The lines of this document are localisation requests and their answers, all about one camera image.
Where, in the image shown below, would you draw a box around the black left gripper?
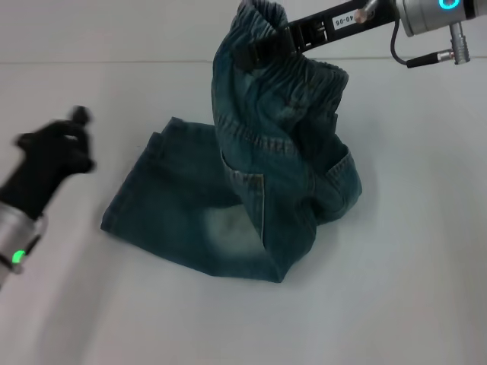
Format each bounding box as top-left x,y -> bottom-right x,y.
0,105 -> 97,221

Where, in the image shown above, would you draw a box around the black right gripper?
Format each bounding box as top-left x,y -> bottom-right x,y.
237,0 -> 403,72

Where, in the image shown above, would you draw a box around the blue denim shorts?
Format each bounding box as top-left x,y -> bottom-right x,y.
100,0 -> 363,285

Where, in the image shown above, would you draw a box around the small silver connector plug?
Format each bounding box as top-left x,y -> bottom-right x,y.
353,0 -> 379,22

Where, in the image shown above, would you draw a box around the black cable with silver connector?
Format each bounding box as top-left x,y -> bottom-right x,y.
390,21 -> 472,70

